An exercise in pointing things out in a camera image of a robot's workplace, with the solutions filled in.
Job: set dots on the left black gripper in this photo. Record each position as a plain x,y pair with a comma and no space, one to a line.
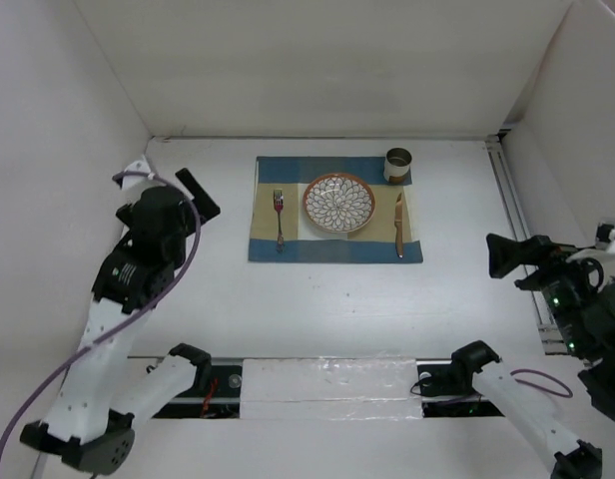
210,210

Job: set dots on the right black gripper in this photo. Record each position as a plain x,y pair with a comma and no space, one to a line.
506,253

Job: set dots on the iridescent rainbow fork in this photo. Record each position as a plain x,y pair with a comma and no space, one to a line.
279,207

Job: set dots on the blue and tan placemat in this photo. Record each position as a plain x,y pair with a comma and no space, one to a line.
304,242

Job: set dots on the floral plate with orange rim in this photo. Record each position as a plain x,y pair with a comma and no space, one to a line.
339,203

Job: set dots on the white and brown cup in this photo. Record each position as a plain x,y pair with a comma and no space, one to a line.
397,162

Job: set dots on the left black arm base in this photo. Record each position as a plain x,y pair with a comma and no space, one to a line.
218,397

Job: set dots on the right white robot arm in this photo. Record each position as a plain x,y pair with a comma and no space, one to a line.
563,452

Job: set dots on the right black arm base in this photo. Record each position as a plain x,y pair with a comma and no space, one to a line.
444,393

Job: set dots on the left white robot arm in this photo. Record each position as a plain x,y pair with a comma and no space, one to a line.
88,427

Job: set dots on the white front board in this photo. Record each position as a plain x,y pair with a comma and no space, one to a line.
356,418

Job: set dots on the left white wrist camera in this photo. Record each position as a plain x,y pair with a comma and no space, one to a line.
135,173

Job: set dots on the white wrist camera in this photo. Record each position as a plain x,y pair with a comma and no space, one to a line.
135,173
605,234

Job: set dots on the aluminium side rail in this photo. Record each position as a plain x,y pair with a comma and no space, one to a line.
552,341

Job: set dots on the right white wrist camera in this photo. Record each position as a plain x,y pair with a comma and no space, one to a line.
605,234

